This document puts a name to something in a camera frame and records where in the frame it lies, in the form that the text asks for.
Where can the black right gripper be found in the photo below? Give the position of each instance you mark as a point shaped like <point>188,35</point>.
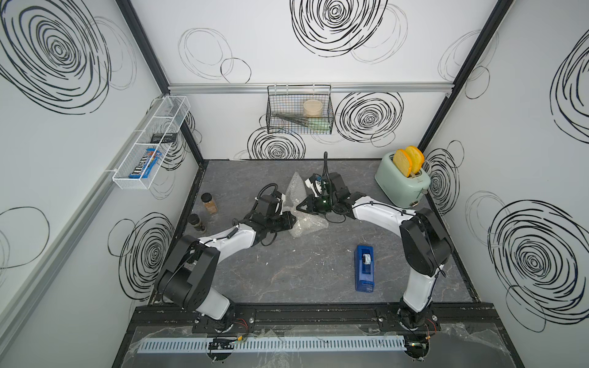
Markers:
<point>311,207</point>

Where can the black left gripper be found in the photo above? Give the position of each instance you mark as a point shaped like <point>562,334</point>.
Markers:
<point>287,224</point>

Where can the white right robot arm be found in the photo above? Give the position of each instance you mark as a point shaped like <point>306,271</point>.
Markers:
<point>425,241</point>

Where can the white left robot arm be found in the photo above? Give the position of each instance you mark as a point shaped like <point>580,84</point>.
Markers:
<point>186,278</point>

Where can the brown spice jar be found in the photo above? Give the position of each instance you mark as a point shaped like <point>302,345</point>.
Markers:
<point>209,203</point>

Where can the dark spice jar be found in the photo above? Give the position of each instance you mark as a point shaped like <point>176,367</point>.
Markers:
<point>196,222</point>

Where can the blue tape dispenser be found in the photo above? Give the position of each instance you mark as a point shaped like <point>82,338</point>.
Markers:
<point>364,262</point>

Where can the green item in basket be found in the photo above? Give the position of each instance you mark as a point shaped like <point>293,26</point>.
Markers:
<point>318,124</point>

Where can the beige round container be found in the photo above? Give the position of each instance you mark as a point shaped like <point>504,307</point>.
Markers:
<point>313,108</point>

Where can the mint green toaster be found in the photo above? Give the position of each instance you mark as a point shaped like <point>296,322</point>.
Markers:
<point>402,191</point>

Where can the front yellow toast slice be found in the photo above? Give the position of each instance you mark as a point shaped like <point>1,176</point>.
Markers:
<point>403,162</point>

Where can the yellow toast slice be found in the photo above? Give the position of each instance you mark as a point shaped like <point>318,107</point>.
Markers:
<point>416,157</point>
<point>403,162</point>

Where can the rear yellow toast slice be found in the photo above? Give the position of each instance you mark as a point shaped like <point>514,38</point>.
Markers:
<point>416,157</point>

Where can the small black box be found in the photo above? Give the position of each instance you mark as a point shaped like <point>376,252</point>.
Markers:
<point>163,138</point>

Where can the blue candy packet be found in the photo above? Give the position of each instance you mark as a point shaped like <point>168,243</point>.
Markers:
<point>149,159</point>

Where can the black wire wall basket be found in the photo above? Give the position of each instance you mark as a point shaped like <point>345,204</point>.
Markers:
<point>284,111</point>

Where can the white wire wall shelf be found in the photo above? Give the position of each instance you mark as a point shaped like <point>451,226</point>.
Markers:
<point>166,115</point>

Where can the white slotted cable duct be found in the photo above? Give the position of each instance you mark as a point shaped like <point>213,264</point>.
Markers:
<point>202,345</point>

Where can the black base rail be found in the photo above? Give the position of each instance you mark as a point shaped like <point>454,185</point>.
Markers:
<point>251,317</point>

